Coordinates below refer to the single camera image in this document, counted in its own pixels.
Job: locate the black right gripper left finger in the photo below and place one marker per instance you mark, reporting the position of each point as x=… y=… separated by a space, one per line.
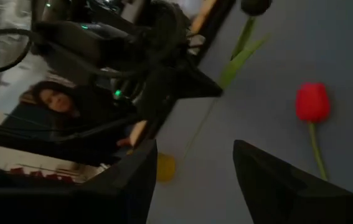
x=135 y=180

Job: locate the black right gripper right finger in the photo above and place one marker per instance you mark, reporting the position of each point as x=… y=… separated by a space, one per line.
x=263 y=180

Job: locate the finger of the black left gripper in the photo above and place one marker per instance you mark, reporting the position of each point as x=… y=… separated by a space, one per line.
x=199 y=79
x=195 y=92

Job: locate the red artificial tulip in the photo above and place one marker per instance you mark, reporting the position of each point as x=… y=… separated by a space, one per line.
x=312 y=102

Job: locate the dark artificial tulip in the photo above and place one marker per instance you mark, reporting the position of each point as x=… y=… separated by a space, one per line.
x=255 y=6

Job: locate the yellow glass vase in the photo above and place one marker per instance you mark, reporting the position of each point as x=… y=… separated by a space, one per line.
x=165 y=168

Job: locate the blue table mat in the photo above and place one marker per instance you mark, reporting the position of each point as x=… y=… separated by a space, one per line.
x=272 y=93

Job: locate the person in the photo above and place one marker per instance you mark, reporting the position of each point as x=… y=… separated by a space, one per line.
x=58 y=99

